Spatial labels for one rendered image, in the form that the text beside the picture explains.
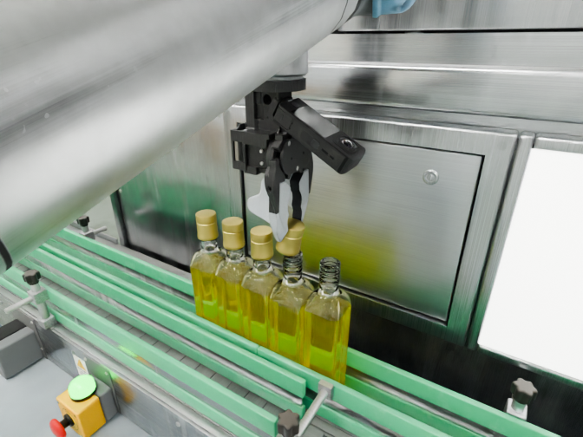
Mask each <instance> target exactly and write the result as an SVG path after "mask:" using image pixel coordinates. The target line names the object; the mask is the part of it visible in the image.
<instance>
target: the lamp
mask: <svg viewBox="0 0 583 437"><path fill-rule="evenodd" d="M96 390H97V386H96V383H95V380H94V378H93V377H92V376H90V375H80V376H77V377H76V378H75V379H74V380H73V381H72V382H71V383H70V384H69V397H70V399H71V401H73V402H82V401H86V400H88V399H89V398H91V397H92V396H93V395H94V394H95V392H96Z"/></svg>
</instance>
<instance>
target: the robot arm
mask: <svg viewBox="0 0 583 437"><path fill-rule="evenodd" d="M414 2H415V0H0V275H1V274H3V273H4V272H6V271H7V270H8V269H9V268H10V267H12V266H13V265H15V264H16V263H18V262H19V261H20V260H22V259H23V258H25V257H26V256H28V255H29V254H30V253H31V252H32V251H34V250H35V249H36V248H38V247H39V246H41V245H42V244H44V243H45V242H46V241H48V240H49V239H51V238H52V237H54V236H55V235H56V234H57V233H58V232H60V231H61V230H63V229H64V228H65V227H67V226H68V225H70V224H71V223H73V222H74V221H75V220H77V219H78V218H80V217H81V216H82V215H83V214H84V213H86V212H87V211H89V210H90V209H91V208H93V207H94V206H96V205H97V204H99V203H100V202H101V201H103V200H104V199H105V198H106V197H108V196H109V195H110V194H112V193H113V192H115V191H116V190H118V189H119V188H120V187H122V186H123V185H125V184H126V183H127V182H129V181H130V180H131V179H132V178H134V177H135V176H136V175H138V174H139V173H141V172H142V171H144V170H145V169H146V168H148V167H149V166H151V165H152V164H153V163H155V161H157V160H158V159H160V158H161V157H162V156H164V155H165V154H167V153H168V152H170V151H171V150H172V149H174V148H175V147H177V146H178V145H179V144H180V143H181V142H183V141H184V140H186V139H187V138H189V137H190V136H191V135H193V134H194V133H196V132H197V131H199V130H200V129H201V128H203V127H204V126H205V125H206V124H207V123H209V122H210V121H212V120H213V119H215V118H216V117H217V116H219V115H220V114H222V113H223V112H225V111H226V110H227V109H228V108H229V107H231V106H232V105H234V104H235V103H236V102H238V101H239V100H241V99H242V98H243V97H245V104H246V122H245V123H241V124H239V126H238V127H237V128H234V129H231V130H230V135H231V147H232V159H233V168H234V169H239V170H243V171H245V173H250V174H253V175H258V174H261V173H264V174H265V177H264V178H263V179H262V181H261V189H260V193H259V194H258V195H255V196H252V197H250V198H249V199H248V201H247V206H248V209H249V211H250V212H252V213H253V214H255V215H257V216H259V217H260V218H262V219H263V220H265V221H267V222H268V223H270V225H271V227H272V233H273V235H274V237H275V238H276V240H277V241H278V242H281V241H282V240H283V238H284V236H285V234H286V233H287V232H288V230H289V229H288V224H287V221H288V217H289V213H288V206H289V207H291V208H292V210H293V212H292V218H293V219H298V220H300V221H303V219H304V215H305V210H306V207H307V203H308V198H309V193H310V192H311V181H312V175H313V158H312V153H311V152H313V153H314V154H315V155H317V156H318V157H319V158H320V159H321V160H322V161H323V162H325V163H326V164H327V165H328V166H330V167H331V168H332V169H334V170H335V171H336V172H337V173H339V174H344V173H347V172H349V171H350V170H351V169H352V168H354V167H355V166H357V165H358V163H359V162H360V160H361V159H362V158H363V156H364V154H365V148H364V147H362V146H361V145H360V144H358V143H357V142H356V141H354V140H353V139H352V138H351V137H350V136H349V135H347V134H346V133H344V132H343V131H342V130H340V129H339V128H338V127H336V126H335V125H334V124H332V123H331V122H330V121H328V120H327V119H325V118H324V117H323V116H322V115H321V114H320V113H318V112H317V111H316V110H314V109H313V108H311V107H310V106H309V105H307V104H306V103H305V102H304V101H302V100H301V99H299V98H296V99H292V92H297V91H303V90H306V78H305V77H303V75H306V74H307V73H308V50H309V49H310V48H312V47H313V46H315V45H316V44H317V43H319V42H320V41H322V40H323V39H324V38H326V37H327V36H328V35H329V34H331V33H332V32H333V31H335V30H336V29H338V28H339V27H341V26H342V25H343V24H344V23H347V22H348V21H349V20H350V19H351V18H352V17H354V16H369V15H372V17H375V18H378V17H379V16H380V15H387V14H397V13H403V12H404V11H406V10H408V9H409V8H410V7H411V6H412V5H413V3H414ZM244 129H246V130H244ZM234 141H237V142H238V152H239V160H236V158H235V145H234Z"/></svg>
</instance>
